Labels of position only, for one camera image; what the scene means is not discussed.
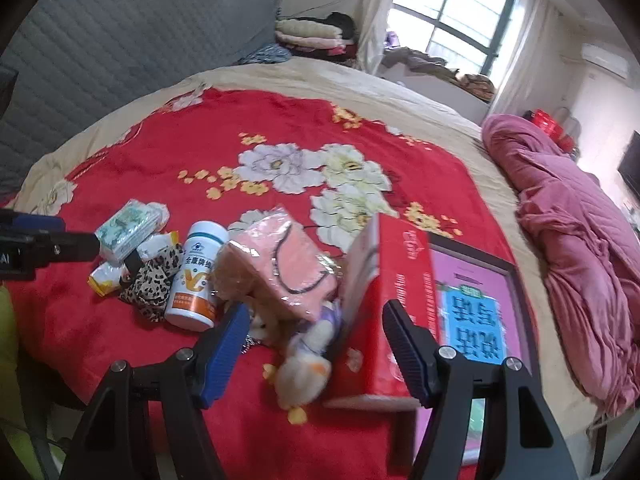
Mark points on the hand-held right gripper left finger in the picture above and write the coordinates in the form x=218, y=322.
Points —
x=222, y=360

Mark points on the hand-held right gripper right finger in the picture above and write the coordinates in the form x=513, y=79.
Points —
x=410, y=355

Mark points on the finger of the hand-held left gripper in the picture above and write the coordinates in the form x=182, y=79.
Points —
x=35, y=222
x=70, y=249

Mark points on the green white tissue pack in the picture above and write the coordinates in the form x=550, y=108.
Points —
x=127, y=227

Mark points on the red cardboard box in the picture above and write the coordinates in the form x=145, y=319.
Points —
x=400, y=280

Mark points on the white duck plush toy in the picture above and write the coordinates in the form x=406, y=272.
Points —
x=305, y=370

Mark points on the brown plush toy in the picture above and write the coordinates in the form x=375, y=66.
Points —
x=232, y=275

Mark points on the pink towel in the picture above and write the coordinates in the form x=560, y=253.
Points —
x=290, y=260

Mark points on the yellow white sachet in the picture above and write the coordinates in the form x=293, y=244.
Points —
x=157, y=245
x=106, y=280

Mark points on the white supplement bottle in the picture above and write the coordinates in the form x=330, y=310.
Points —
x=197, y=280

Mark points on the leopard print pouch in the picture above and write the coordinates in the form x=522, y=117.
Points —
x=155, y=285

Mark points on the yellow green cloth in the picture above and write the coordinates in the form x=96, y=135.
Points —
x=15, y=360

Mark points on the red floral blanket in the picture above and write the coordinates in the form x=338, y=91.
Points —
x=200, y=135

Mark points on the pink quilt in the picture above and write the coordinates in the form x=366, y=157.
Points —
x=565, y=220

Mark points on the grey quilted headboard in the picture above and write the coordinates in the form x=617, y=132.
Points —
x=125, y=35

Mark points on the red bags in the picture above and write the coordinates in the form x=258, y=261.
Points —
x=547, y=122

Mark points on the blue patterned pillow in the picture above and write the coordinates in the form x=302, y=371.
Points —
x=265, y=55

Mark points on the clothes heap on windowsill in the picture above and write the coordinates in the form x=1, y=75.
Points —
x=430, y=65

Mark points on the pile of folded clothes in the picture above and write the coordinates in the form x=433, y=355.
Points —
x=310, y=32

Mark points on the white curtain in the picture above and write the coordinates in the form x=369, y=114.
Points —
x=525, y=45
x=375, y=5

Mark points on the window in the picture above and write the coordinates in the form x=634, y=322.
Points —
x=450, y=15

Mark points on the white air conditioner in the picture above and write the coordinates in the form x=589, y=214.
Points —
x=605, y=60

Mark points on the black wall television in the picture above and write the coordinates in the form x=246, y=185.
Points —
x=631, y=167

